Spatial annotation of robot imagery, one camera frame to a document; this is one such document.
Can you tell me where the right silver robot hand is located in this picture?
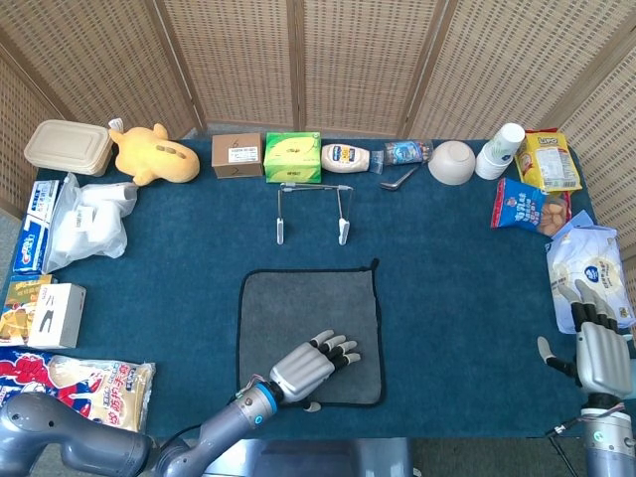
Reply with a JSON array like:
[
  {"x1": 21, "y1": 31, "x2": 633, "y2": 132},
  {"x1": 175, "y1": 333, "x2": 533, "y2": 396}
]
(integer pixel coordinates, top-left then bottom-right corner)
[{"x1": 537, "y1": 278, "x2": 635, "y2": 398}]

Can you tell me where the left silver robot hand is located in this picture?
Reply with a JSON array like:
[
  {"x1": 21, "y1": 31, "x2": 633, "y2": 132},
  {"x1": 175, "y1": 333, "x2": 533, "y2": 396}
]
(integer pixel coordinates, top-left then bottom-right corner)
[{"x1": 267, "y1": 329, "x2": 363, "y2": 413}]

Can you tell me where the grey and blue cloth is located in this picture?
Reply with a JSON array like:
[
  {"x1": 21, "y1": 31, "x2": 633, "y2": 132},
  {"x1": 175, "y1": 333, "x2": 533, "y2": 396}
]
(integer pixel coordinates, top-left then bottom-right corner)
[{"x1": 237, "y1": 257, "x2": 387, "y2": 408}]

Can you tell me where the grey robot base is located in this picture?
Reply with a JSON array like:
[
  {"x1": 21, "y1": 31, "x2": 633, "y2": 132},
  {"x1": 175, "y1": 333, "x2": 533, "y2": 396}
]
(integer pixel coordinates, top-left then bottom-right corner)
[{"x1": 198, "y1": 437, "x2": 413, "y2": 477}]

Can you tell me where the pale blue tissue bag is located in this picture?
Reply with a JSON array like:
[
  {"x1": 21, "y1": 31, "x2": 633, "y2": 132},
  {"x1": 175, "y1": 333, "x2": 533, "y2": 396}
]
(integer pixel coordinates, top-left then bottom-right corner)
[{"x1": 545, "y1": 210, "x2": 636, "y2": 337}]

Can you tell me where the blue carpet table mat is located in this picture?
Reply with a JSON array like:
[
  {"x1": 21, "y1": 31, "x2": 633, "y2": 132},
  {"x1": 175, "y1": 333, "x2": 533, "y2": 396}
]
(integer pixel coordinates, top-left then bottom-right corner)
[{"x1": 0, "y1": 137, "x2": 622, "y2": 442}]

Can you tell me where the blue cookie snack bag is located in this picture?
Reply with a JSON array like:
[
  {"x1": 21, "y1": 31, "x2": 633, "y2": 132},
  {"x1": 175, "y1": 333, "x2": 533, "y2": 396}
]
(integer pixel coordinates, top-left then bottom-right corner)
[{"x1": 490, "y1": 177, "x2": 572, "y2": 239}]

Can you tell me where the beige glove pack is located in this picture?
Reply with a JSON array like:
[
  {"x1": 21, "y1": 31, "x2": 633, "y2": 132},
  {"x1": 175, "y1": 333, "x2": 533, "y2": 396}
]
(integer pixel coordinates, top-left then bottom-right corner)
[{"x1": 47, "y1": 355, "x2": 156, "y2": 433}]

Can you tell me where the yellow snack bag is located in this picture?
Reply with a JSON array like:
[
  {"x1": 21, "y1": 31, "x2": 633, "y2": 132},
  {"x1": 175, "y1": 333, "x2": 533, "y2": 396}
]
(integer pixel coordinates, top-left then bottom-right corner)
[{"x1": 514, "y1": 128, "x2": 583, "y2": 194}]

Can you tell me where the green tissue pack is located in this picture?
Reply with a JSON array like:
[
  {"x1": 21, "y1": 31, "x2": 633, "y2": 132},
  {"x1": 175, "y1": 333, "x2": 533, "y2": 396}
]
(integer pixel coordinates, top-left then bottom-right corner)
[{"x1": 262, "y1": 130, "x2": 323, "y2": 184}]

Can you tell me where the brown cardboard box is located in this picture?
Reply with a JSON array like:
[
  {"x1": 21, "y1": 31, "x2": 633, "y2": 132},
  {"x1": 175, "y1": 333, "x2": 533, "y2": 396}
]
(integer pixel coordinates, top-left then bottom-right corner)
[{"x1": 211, "y1": 131, "x2": 264, "y2": 180}]

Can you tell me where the mayonnaise squeeze bottle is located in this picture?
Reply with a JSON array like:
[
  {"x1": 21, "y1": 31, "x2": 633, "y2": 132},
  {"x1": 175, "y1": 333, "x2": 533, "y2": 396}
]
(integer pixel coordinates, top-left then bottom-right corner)
[{"x1": 320, "y1": 142, "x2": 373, "y2": 174}]

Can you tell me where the stack of paper cups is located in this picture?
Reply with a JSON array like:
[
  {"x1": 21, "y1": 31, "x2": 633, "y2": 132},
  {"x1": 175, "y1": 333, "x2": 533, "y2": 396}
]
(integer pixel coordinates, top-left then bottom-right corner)
[{"x1": 474, "y1": 122, "x2": 527, "y2": 181}]

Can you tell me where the clear plastic water bottle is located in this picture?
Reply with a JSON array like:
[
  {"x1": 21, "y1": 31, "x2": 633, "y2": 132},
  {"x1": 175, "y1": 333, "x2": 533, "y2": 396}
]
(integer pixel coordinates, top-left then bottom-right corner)
[{"x1": 370, "y1": 139, "x2": 434, "y2": 175}]

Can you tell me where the beige bowl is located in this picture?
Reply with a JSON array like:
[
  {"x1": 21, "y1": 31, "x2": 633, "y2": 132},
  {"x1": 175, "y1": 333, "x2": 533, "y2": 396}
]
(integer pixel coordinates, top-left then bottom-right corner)
[{"x1": 427, "y1": 140, "x2": 477, "y2": 187}]

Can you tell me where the white box black print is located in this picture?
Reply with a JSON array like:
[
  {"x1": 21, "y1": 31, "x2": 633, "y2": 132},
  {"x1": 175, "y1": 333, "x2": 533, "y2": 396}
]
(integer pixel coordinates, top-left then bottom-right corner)
[{"x1": 27, "y1": 282, "x2": 86, "y2": 350}]

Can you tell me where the yellow plush toy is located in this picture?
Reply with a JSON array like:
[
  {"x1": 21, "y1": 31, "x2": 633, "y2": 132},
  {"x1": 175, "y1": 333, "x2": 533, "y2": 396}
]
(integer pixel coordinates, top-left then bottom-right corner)
[{"x1": 107, "y1": 117, "x2": 201, "y2": 188}]

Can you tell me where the white plastic bag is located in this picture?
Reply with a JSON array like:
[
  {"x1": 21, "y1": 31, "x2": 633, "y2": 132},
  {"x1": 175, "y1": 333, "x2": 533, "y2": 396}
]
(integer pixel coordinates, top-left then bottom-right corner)
[{"x1": 42, "y1": 172, "x2": 139, "y2": 274}]

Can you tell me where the red and blue snack bag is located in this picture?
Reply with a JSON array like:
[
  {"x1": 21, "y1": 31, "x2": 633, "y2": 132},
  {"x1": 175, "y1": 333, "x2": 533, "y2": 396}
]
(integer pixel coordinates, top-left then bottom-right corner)
[{"x1": 0, "y1": 346, "x2": 66, "y2": 401}]

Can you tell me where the yellow snack box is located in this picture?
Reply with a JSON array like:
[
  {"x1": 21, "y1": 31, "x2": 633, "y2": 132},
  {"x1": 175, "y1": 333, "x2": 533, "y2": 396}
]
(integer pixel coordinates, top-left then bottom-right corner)
[{"x1": 0, "y1": 273, "x2": 54, "y2": 347}]

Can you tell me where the blue toothpaste box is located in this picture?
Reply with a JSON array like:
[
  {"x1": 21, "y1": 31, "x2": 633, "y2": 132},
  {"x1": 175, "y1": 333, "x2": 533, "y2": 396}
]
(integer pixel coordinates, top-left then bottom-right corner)
[{"x1": 12, "y1": 213, "x2": 61, "y2": 276}]

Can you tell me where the white toothpaste box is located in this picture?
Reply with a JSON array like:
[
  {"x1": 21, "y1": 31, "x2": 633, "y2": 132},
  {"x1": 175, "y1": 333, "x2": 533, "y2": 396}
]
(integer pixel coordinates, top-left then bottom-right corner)
[{"x1": 23, "y1": 179, "x2": 61, "y2": 225}]

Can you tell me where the woven folding screen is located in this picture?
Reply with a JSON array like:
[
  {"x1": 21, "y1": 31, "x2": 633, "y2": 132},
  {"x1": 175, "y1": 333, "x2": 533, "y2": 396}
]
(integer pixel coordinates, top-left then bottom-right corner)
[{"x1": 0, "y1": 0, "x2": 636, "y2": 259}]

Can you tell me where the beige lidded lunch box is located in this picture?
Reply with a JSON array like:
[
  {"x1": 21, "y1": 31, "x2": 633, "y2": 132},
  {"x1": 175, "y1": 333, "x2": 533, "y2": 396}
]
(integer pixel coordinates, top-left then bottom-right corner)
[{"x1": 23, "y1": 118, "x2": 114, "y2": 178}]

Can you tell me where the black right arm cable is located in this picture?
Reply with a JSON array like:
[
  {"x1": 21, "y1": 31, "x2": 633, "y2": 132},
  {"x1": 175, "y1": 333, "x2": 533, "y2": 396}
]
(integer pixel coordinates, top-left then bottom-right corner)
[{"x1": 545, "y1": 416, "x2": 582, "y2": 477}]

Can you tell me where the metal towel rack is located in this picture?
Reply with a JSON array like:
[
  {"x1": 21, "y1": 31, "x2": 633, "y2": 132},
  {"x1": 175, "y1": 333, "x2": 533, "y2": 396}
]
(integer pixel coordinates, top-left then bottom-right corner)
[{"x1": 275, "y1": 182, "x2": 355, "y2": 246}]

